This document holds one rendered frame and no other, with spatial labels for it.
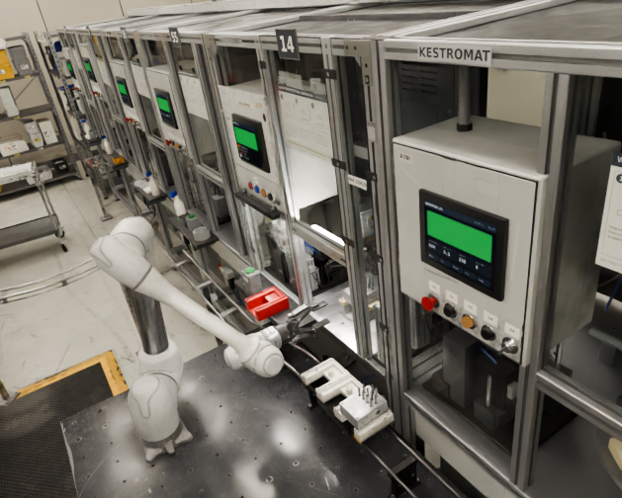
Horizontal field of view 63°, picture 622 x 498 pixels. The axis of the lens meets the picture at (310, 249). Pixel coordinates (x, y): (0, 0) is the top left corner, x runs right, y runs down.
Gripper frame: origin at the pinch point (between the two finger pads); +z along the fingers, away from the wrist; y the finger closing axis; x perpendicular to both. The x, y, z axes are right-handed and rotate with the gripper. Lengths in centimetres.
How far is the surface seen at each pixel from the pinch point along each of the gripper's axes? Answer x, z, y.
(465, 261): -73, -1, 56
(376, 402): -43.7, -8.4, -7.6
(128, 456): 15, -84, -33
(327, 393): -25.3, -16.0, -12.9
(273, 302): 26.5, -8.4, -4.2
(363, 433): -47, -17, -13
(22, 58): 643, -32, 71
